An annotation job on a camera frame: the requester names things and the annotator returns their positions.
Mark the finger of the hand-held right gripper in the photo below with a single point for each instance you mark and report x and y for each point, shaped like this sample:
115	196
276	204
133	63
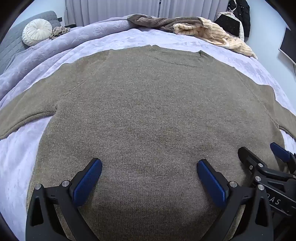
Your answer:
246	156
279	150

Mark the wall monitor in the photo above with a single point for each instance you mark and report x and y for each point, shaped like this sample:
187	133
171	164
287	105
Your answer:
289	46

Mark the round cream pleated pillow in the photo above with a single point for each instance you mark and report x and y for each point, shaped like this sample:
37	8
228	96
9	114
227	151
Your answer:
37	31

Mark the white clothes hanger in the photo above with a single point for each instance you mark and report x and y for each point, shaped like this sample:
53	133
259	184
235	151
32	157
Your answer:
232	7

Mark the olive knit sweater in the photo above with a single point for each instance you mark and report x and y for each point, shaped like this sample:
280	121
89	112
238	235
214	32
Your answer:
148	115

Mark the lavender embossed duvet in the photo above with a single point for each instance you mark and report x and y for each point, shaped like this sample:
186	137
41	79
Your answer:
46	53

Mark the cream striped fleece garment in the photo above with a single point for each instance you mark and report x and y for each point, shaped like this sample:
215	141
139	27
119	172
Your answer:
215	34

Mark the small black bedside object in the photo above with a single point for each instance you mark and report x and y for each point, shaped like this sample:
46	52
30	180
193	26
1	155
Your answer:
67	22

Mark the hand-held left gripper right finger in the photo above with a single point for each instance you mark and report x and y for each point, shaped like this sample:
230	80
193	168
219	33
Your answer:
211	183

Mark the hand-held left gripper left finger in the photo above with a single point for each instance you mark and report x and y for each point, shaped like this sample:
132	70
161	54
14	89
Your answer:
89	180

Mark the crumpled beige cloth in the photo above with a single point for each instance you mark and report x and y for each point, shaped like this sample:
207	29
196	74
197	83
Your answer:
59	31

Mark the grey quilted headboard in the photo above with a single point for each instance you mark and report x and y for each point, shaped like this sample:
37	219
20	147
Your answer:
11	46

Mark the grey pleated curtain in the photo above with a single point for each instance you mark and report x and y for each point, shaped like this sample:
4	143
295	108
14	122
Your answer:
104	9
192	8

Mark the brown fleece garment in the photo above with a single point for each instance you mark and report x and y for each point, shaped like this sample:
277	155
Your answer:
157	22

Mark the lavender plush bed blanket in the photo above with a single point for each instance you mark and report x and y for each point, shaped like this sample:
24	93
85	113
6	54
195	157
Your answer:
175	39

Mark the black hanging jacket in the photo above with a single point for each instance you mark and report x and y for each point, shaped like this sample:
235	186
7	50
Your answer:
241	11

